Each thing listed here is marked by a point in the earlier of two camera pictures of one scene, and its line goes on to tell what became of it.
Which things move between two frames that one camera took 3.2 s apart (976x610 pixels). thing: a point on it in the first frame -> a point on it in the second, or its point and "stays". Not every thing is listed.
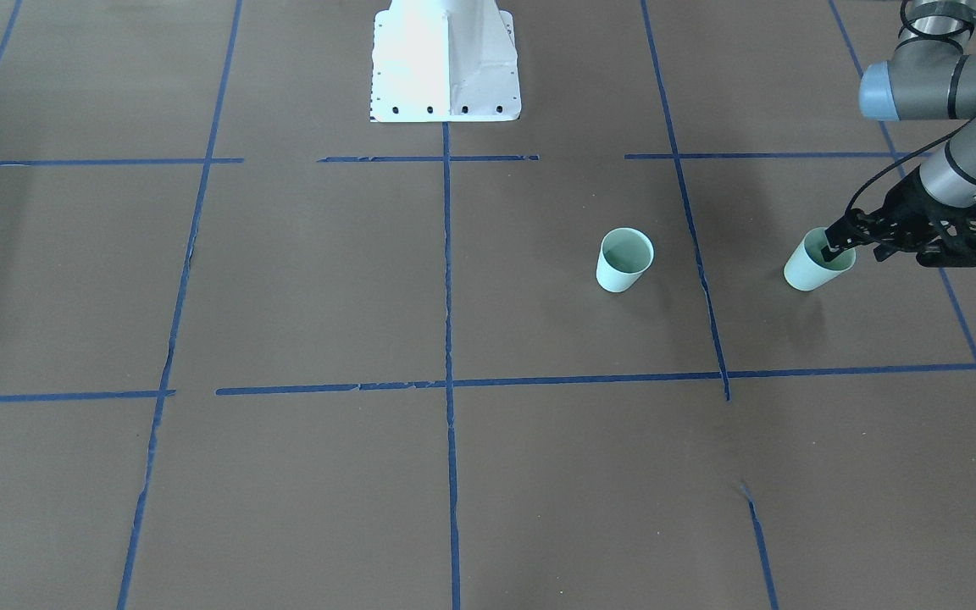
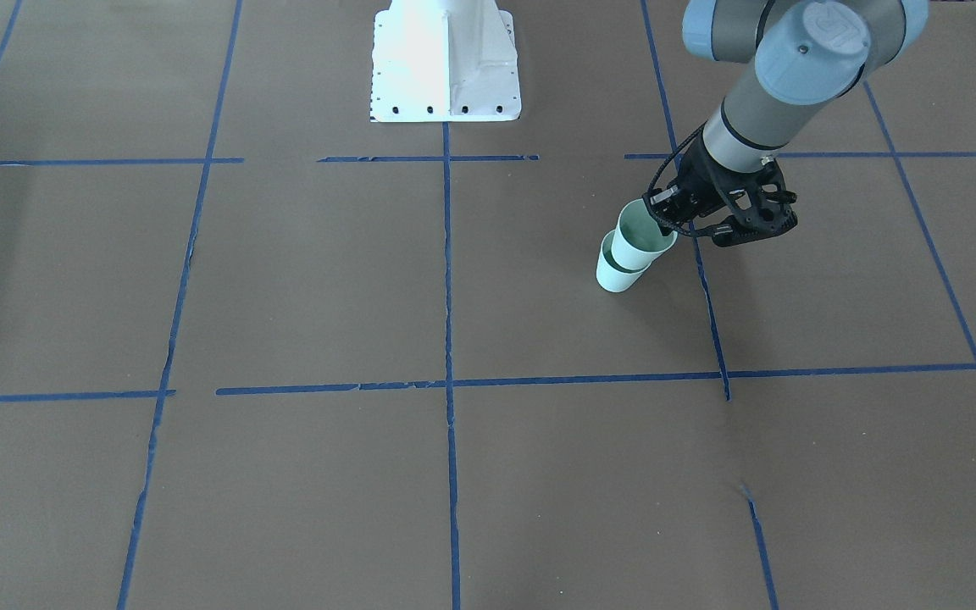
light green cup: (806, 268) -> (638, 239)
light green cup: (625, 253) stays
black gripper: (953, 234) -> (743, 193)
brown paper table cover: (215, 340) stays
